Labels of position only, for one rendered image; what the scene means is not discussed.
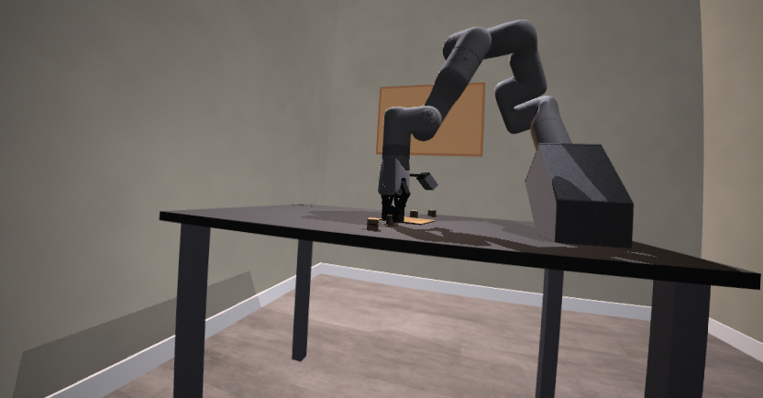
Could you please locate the orange flat mat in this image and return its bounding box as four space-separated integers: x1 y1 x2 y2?
379 217 436 225

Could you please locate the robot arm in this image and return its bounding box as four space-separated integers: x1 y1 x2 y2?
382 19 572 158

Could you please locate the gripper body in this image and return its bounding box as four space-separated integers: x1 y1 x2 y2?
378 155 410 195

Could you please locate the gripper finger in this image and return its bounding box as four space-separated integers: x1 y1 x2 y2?
381 194 393 219
393 178 410 223

